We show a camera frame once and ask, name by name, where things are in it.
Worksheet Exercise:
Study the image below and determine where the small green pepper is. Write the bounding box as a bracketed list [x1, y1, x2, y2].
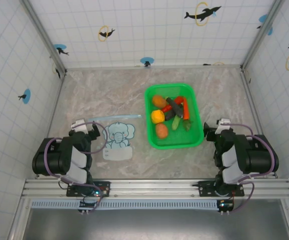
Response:
[183, 119, 194, 133]

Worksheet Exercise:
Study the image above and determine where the clear elephant print zip-top bag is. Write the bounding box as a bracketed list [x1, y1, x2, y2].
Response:
[87, 114, 142, 163]

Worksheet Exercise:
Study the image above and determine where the green plastic mesh basket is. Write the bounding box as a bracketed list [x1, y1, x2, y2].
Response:
[144, 83, 205, 150]

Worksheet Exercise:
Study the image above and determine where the green cucumber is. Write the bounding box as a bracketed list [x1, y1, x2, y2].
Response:
[171, 115, 182, 131]

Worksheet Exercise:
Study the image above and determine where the small dark purple eggplant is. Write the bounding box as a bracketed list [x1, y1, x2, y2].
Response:
[164, 109, 178, 121]

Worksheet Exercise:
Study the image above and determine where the long dark purple eggplant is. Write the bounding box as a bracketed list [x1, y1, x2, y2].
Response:
[165, 97, 185, 119]

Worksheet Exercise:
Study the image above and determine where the reddish orange potato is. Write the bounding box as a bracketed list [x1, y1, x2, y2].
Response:
[155, 122, 170, 140]

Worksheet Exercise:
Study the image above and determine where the yellow orange fruit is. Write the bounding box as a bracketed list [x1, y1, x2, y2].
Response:
[150, 109, 166, 125]

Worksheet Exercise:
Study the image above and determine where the brown orange potato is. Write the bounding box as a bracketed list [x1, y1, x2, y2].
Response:
[151, 94, 170, 109]

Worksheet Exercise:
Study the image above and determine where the left black controller board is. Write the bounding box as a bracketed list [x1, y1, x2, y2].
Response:
[78, 191, 105, 214]

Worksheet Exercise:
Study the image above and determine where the black controller board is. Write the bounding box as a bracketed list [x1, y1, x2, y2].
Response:
[216, 199, 235, 213]
[78, 191, 105, 214]

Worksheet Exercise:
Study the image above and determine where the right black controller board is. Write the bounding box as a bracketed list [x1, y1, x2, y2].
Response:
[216, 199, 235, 213]

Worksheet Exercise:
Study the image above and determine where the grey metal sheet panel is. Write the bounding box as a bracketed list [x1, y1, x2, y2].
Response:
[21, 208, 289, 240]

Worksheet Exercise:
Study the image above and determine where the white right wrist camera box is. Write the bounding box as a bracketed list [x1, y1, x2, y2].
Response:
[215, 118, 232, 131]

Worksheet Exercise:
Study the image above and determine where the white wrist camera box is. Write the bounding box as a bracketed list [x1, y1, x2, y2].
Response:
[70, 119, 88, 135]
[215, 118, 232, 131]

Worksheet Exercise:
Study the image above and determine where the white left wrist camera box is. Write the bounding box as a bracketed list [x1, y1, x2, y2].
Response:
[70, 119, 88, 135]

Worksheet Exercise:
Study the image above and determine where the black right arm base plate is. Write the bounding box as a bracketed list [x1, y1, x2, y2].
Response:
[198, 180, 245, 197]

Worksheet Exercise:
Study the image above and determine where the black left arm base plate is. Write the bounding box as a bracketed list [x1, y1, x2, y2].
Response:
[66, 180, 111, 198]

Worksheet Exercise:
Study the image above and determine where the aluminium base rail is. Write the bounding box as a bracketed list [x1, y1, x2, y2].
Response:
[21, 177, 289, 200]

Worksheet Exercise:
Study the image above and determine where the aluminium rear frame bar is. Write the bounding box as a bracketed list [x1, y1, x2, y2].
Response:
[64, 64, 243, 71]

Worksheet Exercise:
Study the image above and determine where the white slotted cable duct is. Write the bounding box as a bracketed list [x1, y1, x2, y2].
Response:
[30, 199, 223, 210]

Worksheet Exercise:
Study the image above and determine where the aluminium corner frame post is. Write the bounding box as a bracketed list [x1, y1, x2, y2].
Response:
[240, 0, 285, 70]
[21, 0, 67, 77]

